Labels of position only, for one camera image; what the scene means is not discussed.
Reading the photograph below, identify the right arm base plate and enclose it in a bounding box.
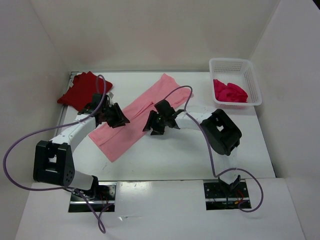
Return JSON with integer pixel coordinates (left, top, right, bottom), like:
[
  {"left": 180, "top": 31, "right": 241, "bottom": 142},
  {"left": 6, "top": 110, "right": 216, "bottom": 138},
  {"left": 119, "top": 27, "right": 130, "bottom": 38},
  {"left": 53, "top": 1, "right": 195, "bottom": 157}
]
[{"left": 203, "top": 180, "right": 252, "bottom": 211}]

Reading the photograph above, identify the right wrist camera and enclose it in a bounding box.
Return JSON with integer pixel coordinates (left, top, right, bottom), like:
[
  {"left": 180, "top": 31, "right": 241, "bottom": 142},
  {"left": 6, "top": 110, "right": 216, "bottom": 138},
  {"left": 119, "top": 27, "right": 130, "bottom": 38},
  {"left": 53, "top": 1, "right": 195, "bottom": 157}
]
[{"left": 154, "top": 99, "right": 176, "bottom": 118}]

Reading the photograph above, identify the magenta t-shirt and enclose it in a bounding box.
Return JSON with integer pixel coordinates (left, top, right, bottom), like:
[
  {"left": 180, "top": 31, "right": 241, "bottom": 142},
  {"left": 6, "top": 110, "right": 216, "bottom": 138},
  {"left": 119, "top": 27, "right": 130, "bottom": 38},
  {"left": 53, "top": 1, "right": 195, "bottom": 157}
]
[{"left": 213, "top": 79, "right": 248, "bottom": 103}]

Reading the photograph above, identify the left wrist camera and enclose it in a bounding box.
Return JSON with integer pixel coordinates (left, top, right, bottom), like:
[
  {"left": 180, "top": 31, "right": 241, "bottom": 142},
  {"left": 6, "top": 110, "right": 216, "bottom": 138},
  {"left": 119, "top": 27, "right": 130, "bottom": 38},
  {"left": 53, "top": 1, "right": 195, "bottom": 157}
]
[{"left": 77, "top": 92, "right": 114, "bottom": 115}]

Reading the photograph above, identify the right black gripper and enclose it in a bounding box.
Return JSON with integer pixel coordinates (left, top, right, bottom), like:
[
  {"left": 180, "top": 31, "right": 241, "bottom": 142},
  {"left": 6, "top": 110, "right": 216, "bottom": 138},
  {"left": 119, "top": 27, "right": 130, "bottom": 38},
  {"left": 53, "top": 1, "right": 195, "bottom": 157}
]
[{"left": 142, "top": 109, "right": 167, "bottom": 135}]

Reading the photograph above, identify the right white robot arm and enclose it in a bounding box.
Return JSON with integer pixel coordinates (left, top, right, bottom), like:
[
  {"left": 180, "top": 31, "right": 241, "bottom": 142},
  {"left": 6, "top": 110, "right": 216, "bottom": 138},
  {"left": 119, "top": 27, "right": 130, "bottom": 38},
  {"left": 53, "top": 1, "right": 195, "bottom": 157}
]
[{"left": 142, "top": 109, "right": 242, "bottom": 197}]

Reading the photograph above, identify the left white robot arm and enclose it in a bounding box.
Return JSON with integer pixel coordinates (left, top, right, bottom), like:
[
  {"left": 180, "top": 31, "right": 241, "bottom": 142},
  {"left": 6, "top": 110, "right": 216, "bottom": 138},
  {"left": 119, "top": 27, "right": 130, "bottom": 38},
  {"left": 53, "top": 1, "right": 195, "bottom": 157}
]
[{"left": 33, "top": 103, "right": 130, "bottom": 200}]

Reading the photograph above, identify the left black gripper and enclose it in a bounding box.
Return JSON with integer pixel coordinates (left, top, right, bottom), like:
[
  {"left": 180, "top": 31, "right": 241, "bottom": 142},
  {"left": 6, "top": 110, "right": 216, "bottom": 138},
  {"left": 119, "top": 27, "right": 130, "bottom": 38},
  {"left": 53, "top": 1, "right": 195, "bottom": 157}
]
[{"left": 101, "top": 102, "right": 130, "bottom": 129}]

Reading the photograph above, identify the light pink t-shirt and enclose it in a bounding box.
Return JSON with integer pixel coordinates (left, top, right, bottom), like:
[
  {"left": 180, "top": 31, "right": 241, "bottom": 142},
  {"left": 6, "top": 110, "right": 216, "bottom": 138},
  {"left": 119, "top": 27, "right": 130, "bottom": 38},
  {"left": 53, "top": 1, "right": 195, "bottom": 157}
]
[{"left": 88, "top": 73, "right": 191, "bottom": 162}]

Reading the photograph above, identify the dark red t-shirt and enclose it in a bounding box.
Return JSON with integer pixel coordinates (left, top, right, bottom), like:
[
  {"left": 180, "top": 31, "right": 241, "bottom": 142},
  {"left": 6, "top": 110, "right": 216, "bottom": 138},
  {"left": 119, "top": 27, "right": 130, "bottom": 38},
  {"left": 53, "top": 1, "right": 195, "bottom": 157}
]
[{"left": 57, "top": 71, "right": 104, "bottom": 112}]

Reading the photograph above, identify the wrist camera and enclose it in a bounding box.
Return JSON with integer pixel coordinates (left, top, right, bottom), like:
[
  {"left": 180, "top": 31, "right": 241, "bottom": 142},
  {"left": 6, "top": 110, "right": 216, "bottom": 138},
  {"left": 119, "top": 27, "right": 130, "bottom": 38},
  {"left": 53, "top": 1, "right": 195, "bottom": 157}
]
[
  {"left": 77, "top": 92, "right": 114, "bottom": 115},
  {"left": 154, "top": 99, "right": 176, "bottom": 118}
]

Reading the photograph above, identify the white plastic basket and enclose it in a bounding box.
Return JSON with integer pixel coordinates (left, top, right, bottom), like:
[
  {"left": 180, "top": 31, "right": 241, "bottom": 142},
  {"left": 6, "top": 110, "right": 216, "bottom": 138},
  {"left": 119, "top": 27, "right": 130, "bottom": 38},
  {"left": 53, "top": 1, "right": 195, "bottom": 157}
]
[{"left": 209, "top": 58, "right": 262, "bottom": 109}]

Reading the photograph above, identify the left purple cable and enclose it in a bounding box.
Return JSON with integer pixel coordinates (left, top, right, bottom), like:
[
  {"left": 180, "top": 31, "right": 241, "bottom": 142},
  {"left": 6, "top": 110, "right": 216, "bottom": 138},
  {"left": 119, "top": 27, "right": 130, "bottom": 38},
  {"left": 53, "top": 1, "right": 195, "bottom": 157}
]
[{"left": 2, "top": 74, "right": 113, "bottom": 234}]

